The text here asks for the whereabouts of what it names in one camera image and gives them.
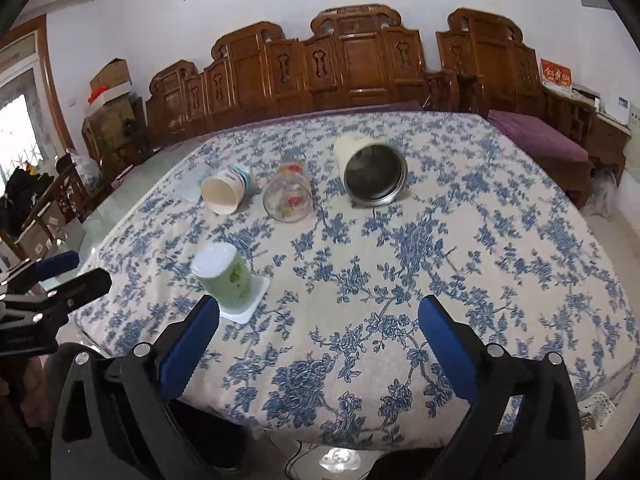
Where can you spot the wooden chair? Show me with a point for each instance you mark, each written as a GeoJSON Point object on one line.
{"type": "Point", "coordinates": [60, 200]}

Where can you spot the wood-framed window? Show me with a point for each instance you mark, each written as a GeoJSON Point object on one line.
{"type": "Point", "coordinates": [20, 110]}

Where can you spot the wooden side table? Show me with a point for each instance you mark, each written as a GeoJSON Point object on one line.
{"type": "Point", "coordinates": [605, 145]}

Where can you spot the flower-printed glass cup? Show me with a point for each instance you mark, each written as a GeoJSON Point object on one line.
{"type": "Point", "coordinates": [287, 195]}

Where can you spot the carved wooden sofa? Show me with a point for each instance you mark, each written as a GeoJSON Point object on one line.
{"type": "Point", "coordinates": [320, 70]}

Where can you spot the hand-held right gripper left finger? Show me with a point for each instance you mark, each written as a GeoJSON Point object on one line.
{"type": "Point", "coordinates": [187, 355]}

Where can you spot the white square coaster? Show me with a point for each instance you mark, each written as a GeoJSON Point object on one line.
{"type": "Point", "coordinates": [250, 310]}

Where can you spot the open cardboard box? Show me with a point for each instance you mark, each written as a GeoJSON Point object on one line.
{"type": "Point", "coordinates": [110, 80]}

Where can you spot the purple seat cushion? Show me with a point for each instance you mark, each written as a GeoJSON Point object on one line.
{"type": "Point", "coordinates": [540, 135]}

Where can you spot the red desk calendar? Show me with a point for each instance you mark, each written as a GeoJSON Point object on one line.
{"type": "Point", "coordinates": [555, 74]}

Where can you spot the striped paper cup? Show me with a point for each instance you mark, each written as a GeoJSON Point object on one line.
{"type": "Point", "coordinates": [222, 192]}

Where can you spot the white paper box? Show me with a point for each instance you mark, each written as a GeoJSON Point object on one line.
{"type": "Point", "coordinates": [617, 109]}

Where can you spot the white plastic basket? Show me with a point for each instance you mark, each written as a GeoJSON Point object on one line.
{"type": "Point", "coordinates": [600, 410]}

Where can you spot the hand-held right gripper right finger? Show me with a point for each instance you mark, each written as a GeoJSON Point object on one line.
{"type": "Point", "coordinates": [450, 350]}

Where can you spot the dark clothing pile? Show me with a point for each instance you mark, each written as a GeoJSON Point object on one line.
{"type": "Point", "coordinates": [17, 195]}

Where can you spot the clear plastic cup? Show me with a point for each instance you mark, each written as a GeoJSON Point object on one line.
{"type": "Point", "coordinates": [190, 185]}

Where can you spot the green printed cup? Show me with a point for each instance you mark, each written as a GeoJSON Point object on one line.
{"type": "Point", "coordinates": [225, 275]}

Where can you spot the white steel-lined mug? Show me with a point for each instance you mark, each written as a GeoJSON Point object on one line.
{"type": "Point", "coordinates": [350, 152]}

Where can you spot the stacked cardboard boxes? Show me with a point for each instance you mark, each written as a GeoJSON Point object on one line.
{"type": "Point", "coordinates": [112, 127]}

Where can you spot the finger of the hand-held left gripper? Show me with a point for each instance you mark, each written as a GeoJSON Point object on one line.
{"type": "Point", "coordinates": [85, 285]}
{"type": "Point", "coordinates": [57, 262]}

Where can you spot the carved wooden armchair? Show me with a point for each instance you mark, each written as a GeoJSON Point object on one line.
{"type": "Point", "coordinates": [490, 55]}

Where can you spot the clear plastic bag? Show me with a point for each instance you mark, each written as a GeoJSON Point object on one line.
{"type": "Point", "coordinates": [602, 192]}

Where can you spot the blue floral tablecloth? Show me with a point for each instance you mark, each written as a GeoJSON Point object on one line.
{"type": "Point", "coordinates": [400, 260]}

